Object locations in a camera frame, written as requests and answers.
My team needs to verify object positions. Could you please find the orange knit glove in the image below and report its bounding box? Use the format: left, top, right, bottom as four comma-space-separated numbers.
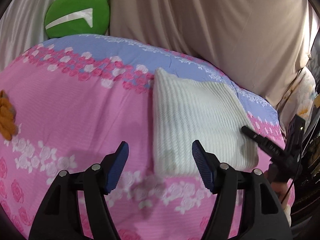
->
0, 90, 18, 141

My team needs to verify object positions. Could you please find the beige curtain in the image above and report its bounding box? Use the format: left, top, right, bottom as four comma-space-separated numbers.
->
108, 0, 319, 106

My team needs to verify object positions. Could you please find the silver satin curtain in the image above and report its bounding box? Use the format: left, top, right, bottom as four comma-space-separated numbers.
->
1, 0, 55, 70

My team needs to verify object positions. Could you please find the floral hanging cloth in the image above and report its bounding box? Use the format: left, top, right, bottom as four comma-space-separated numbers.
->
276, 67, 316, 138

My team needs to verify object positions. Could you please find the green round cushion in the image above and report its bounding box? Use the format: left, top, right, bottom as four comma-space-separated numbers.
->
44, 0, 110, 38

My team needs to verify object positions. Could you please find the right hand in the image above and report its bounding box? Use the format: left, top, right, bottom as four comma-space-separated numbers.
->
265, 162, 292, 209

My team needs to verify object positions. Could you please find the white red black knit sweater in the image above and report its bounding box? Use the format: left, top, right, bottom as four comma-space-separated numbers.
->
152, 68, 259, 177

